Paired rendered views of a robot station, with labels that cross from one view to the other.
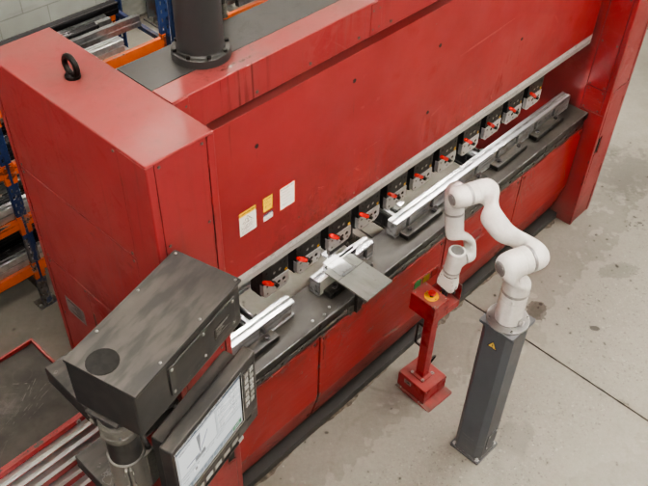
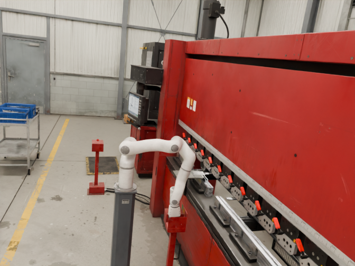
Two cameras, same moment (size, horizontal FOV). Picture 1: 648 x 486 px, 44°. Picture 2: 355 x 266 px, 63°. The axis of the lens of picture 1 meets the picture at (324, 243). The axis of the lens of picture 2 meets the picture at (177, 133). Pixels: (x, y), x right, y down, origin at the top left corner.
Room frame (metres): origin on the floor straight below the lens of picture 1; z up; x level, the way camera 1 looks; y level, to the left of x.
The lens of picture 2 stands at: (3.87, -2.58, 2.11)
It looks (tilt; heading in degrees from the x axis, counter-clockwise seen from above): 14 degrees down; 120
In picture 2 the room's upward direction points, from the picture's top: 6 degrees clockwise
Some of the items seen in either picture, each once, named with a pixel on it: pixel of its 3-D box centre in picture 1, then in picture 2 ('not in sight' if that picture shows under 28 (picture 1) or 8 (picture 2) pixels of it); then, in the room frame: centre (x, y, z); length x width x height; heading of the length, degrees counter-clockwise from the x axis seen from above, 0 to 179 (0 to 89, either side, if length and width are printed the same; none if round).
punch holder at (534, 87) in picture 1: (527, 90); (319, 259); (3.89, -1.11, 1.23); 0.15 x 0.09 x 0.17; 138
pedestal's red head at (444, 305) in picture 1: (435, 294); (175, 217); (2.75, -0.56, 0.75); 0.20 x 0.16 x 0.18; 134
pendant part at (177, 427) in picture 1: (204, 424); (138, 107); (1.50, 0.37, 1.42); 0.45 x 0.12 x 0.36; 152
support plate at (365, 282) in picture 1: (358, 277); (187, 174); (2.62, -0.16, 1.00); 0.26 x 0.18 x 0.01; 48
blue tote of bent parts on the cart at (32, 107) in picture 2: not in sight; (18, 110); (-1.01, 0.24, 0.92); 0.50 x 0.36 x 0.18; 47
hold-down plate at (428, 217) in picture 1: (421, 222); (218, 215); (3.13, -0.50, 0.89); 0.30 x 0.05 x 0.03; 138
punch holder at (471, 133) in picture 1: (464, 135); (255, 200); (3.44, -0.71, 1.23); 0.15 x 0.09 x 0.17; 138
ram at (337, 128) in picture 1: (437, 77); (244, 120); (3.20, -0.49, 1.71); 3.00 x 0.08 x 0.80; 138
